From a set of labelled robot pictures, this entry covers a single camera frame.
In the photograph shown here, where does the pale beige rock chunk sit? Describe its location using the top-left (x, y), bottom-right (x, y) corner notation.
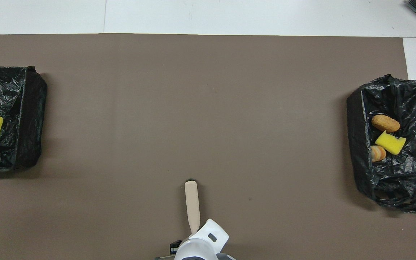
top-left (370, 145), bottom-right (387, 163)

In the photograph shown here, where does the brown bread roll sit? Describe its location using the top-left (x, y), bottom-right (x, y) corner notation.
top-left (371, 114), bottom-right (400, 133)

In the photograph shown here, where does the rectangular bin with black bag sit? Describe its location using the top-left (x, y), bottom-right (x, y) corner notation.
top-left (0, 66), bottom-right (48, 171)

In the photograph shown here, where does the bin with crumpled black bag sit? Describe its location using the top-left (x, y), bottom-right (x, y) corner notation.
top-left (346, 74), bottom-right (416, 213)

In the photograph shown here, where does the brown paper table mat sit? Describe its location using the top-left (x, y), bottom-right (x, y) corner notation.
top-left (0, 34), bottom-right (416, 260)

